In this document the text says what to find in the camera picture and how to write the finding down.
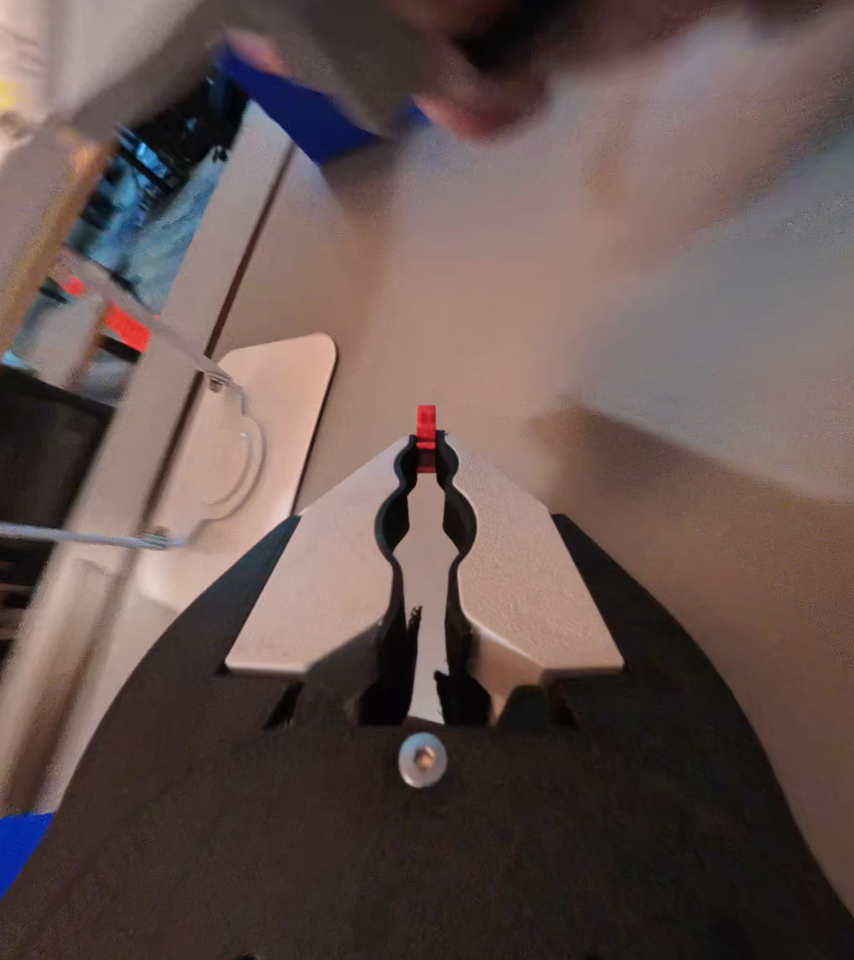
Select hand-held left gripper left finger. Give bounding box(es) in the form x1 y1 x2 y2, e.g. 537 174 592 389
224 437 419 725

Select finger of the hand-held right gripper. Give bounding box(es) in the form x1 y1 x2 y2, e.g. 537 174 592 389
228 0 436 135

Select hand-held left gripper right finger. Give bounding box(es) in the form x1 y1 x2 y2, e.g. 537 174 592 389
436 431 626 725

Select small red fan connector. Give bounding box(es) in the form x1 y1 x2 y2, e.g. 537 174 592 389
415 405 439 475

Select white document stand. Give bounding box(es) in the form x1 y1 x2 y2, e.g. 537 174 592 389
0 0 340 601

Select orange traffic cone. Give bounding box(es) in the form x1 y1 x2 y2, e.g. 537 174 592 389
59 276 152 354

